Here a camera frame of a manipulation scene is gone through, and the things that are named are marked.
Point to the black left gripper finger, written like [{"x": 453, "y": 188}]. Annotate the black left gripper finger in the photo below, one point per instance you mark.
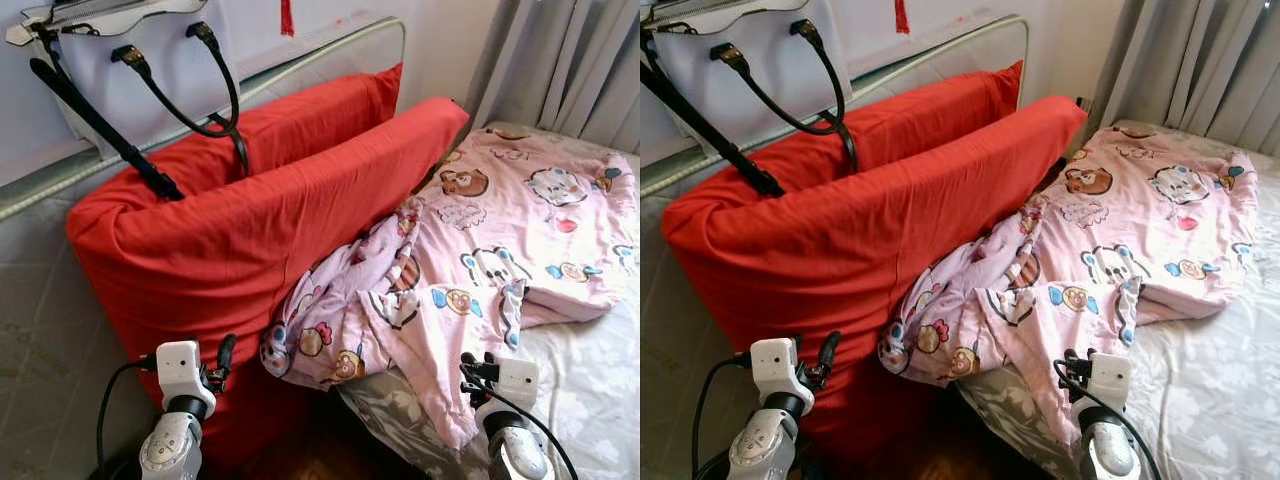
[
  {"x": 226, "y": 352},
  {"x": 828, "y": 348}
]

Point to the red fabric covered mattress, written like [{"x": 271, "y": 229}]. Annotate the red fabric covered mattress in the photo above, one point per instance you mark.
[
  {"x": 850, "y": 240},
  {"x": 230, "y": 240}
]

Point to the pink cartoon print blanket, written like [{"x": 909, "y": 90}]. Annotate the pink cartoon print blanket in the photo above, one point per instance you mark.
[
  {"x": 1100, "y": 260},
  {"x": 480, "y": 260}
]

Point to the grey floral bed sheet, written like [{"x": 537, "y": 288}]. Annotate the grey floral bed sheet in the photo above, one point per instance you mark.
[
  {"x": 590, "y": 400},
  {"x": 1210, "y": 400}
]

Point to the grey curtain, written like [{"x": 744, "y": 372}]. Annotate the grey curtain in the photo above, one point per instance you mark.
[
  {"x": 560, "y": 60},
  {"x": 1200, "y": 60}
]

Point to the red hanging tassel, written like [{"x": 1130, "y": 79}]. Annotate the red hanging tassel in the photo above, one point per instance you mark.
[
  {"x": 902, "y": 15},
  {"x": 287, "y": 18}
]

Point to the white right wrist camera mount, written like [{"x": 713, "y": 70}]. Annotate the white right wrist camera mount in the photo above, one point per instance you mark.
[
  {"x": 515, "y": 378},
  {"x": 1108, "y": 375}
]

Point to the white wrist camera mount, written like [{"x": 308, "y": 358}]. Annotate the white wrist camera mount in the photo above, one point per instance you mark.
[
  {"x": 182, "y": 370},
  {"x": 515, "y": 378},
  {"x": 778, "y": 368},
  {"x": 1108, "y": 375}
]

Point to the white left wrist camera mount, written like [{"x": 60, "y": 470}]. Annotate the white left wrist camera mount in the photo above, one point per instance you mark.
[
  {"x": 182, "y": 370},
  {"x": 778, "y": 368}
]

